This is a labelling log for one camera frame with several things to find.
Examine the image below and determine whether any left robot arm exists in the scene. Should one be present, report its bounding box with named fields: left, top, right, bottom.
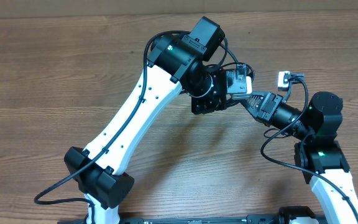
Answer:
left=64, top=17, right=227, bottom=223

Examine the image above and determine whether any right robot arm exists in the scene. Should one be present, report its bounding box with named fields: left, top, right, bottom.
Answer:
left=241, top=91, right=358, bottom=223

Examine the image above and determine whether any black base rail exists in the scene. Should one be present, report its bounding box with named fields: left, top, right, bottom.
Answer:
left=57, top=205, right=334, bottom=224

